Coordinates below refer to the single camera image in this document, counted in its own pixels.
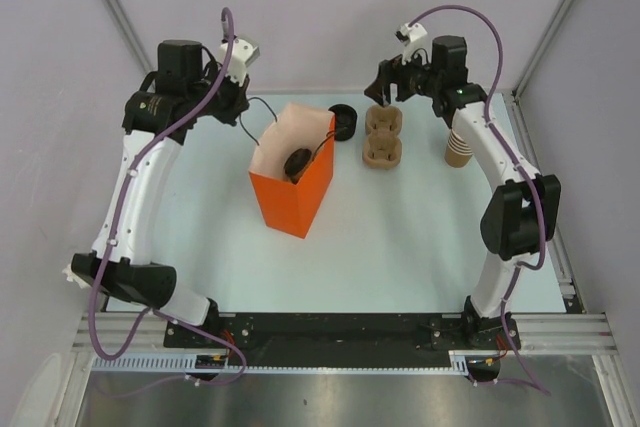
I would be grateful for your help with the orange paper bag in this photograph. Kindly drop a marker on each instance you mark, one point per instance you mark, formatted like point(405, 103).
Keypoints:
point(287, 207)

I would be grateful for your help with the black plastic cup lid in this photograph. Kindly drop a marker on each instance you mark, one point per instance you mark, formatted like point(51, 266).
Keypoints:
point(297, 162)

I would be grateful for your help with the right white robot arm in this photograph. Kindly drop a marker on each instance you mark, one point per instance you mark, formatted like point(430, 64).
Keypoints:
point(521, 216)

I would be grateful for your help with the stack of black lids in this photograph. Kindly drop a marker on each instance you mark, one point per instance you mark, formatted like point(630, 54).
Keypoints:
point(345, 121)

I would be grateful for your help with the stack of paper cups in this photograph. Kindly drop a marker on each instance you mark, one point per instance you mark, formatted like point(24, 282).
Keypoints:
point(457, 153)

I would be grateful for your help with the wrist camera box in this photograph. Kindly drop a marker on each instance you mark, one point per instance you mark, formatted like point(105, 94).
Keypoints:
point(244, 52)
point(413, 37)

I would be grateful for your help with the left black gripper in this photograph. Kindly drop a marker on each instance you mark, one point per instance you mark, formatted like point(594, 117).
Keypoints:
point(238, 101)

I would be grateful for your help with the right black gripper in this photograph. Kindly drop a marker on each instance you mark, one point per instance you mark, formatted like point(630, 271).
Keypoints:
point(391, 71)

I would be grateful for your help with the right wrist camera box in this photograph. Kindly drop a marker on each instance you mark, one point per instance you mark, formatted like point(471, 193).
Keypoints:
point(413, 37)

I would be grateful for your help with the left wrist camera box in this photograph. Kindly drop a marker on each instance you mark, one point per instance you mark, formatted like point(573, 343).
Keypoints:
point(244, 52)

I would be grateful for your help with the white crumpled cloth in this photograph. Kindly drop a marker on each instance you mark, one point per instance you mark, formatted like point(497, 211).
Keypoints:
point(73, 277)

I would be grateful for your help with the aluminium frame rail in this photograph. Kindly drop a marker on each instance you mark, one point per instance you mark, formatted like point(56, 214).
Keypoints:
point(565, 334)

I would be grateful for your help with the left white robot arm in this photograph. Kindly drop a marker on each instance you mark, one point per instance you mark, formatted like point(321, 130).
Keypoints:
point(121, 257)

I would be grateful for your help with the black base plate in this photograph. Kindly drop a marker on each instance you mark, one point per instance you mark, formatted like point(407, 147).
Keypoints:
point(362, 341)

